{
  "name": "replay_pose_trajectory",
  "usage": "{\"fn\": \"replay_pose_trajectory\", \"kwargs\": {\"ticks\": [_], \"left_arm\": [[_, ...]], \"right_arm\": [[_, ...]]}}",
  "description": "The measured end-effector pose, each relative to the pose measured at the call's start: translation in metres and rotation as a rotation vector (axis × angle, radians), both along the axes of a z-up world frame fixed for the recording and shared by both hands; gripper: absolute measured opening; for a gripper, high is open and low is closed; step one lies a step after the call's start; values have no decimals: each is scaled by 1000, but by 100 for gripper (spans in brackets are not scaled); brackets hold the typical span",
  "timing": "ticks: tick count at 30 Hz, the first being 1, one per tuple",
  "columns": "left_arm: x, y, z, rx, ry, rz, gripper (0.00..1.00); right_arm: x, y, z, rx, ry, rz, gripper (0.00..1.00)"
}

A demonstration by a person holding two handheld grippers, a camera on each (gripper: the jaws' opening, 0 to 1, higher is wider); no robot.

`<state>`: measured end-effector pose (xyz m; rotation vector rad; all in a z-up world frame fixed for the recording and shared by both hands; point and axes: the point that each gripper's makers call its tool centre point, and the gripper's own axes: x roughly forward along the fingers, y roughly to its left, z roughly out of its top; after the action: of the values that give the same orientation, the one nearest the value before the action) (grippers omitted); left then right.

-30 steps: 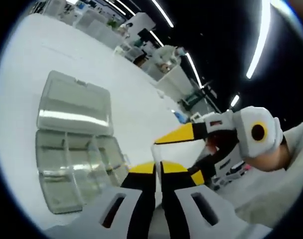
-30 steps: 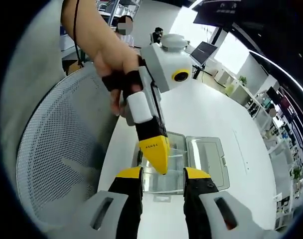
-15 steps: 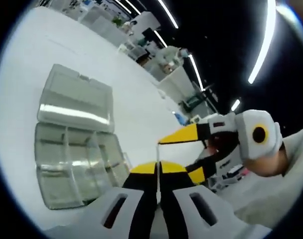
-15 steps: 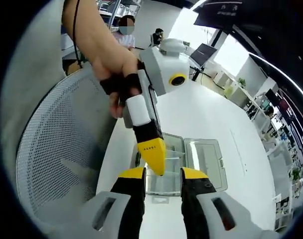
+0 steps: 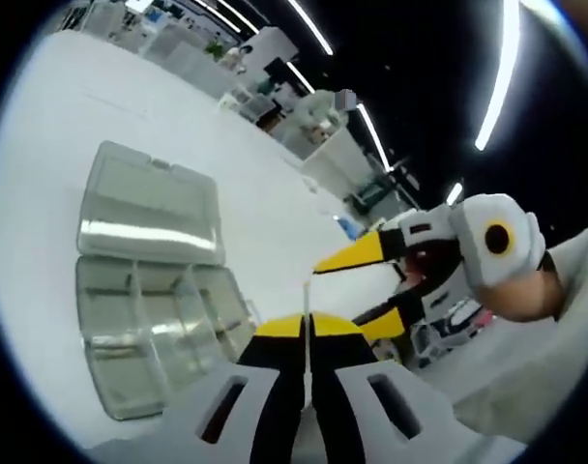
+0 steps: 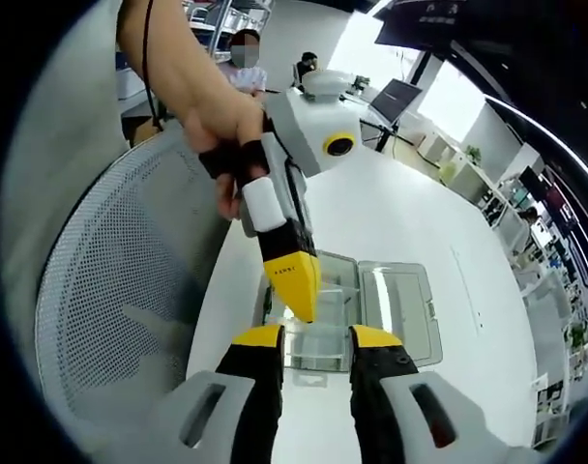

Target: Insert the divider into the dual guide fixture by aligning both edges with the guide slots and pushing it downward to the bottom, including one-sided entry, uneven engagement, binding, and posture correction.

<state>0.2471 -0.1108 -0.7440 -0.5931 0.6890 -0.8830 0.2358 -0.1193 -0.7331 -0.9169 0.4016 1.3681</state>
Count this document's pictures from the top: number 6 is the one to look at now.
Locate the metal shelf with white bins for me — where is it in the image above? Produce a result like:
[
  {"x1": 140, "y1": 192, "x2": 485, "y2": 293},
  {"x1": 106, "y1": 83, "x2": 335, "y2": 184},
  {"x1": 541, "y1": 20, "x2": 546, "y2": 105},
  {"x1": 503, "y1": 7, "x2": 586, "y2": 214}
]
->
[{"x1": 187, "y1": 0, "x2": 276, "y2": 55}]

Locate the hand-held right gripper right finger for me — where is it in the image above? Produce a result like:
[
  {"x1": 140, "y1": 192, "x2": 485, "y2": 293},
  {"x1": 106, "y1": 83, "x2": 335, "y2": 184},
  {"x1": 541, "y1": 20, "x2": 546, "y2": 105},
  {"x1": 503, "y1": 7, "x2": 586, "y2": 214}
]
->
[{"x1": 347, "y1": 324, "x2": 508, "y2": 464}]

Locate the person's grey shirt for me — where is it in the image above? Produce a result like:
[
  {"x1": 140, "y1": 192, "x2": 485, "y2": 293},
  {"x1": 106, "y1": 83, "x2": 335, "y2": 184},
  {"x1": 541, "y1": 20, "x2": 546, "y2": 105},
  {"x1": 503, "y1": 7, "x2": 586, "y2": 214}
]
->
[{"x1": 0, "y1": 0, "x2": 133, "y2": 291}]

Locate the person's left hand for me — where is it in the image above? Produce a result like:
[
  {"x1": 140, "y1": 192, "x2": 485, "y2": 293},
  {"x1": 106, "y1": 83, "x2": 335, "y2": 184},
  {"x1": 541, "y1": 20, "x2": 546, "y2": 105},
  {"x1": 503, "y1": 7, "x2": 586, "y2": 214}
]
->
[{"x1": 182, "y1": 101, "x2": 272, "y2": 222}]

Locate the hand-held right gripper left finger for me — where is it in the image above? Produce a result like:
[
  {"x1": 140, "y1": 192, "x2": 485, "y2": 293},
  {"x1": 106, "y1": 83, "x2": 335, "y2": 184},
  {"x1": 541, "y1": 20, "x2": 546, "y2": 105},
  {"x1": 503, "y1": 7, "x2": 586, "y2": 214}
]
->
[{"x1": 147, "y1": 324, "x2": 286, "y2": 464}]

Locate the grey mesh office chair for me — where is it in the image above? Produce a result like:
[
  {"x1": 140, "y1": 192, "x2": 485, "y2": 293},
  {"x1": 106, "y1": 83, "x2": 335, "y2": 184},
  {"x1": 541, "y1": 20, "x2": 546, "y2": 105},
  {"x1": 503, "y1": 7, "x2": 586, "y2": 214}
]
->
[{"x1": 34, "y1": 129, "x2": 233, "y2": 424}]

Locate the transparent grey guide fixture box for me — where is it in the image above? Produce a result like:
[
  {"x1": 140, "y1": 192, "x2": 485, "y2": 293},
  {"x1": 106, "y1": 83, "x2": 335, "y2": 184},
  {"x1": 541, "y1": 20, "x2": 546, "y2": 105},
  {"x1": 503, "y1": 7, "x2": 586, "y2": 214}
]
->
[{"x1": 261, "y1": 249, "x2": 445, "y2": 387}]

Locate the white standing desk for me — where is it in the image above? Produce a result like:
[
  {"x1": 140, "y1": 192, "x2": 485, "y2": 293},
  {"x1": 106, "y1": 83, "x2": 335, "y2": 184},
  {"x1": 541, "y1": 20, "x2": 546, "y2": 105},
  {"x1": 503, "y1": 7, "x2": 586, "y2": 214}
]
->
[{"x1": 341, "y1": 89, "x2": 421, "y2": 156}]

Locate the black hanging screen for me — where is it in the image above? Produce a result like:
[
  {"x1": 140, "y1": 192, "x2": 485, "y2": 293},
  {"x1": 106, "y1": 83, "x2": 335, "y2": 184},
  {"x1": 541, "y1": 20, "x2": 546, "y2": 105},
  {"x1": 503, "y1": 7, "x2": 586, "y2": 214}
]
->
[{"x1": 374, "y1": 0, "x2": 469, "y2": 52}]

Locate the black desk monitor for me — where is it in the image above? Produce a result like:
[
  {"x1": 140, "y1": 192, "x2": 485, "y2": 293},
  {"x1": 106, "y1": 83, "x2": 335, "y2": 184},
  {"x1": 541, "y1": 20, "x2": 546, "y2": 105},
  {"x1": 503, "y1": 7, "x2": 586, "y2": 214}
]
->
[{"x1": 369, "y1": 78, "x2": 425, "y2": 126}]

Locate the white low cabinet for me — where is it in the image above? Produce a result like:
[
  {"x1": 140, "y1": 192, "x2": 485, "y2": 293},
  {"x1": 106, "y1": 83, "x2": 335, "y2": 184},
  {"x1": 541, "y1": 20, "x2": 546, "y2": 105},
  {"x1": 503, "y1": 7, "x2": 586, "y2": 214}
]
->
[{"x1": 417, "y1": 129, "x2": 535, "y2": 255}]

